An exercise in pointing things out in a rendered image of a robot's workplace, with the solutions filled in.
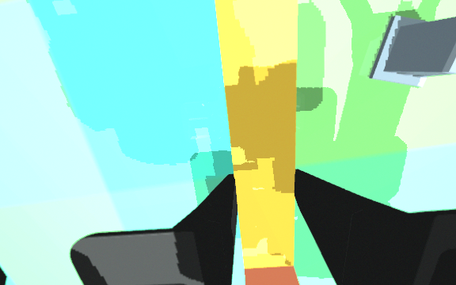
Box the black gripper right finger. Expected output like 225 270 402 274
294 169 456 285

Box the yellow bar with orange block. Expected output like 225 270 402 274
215 0 300 285

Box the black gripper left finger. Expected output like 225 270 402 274
70 174 238 285

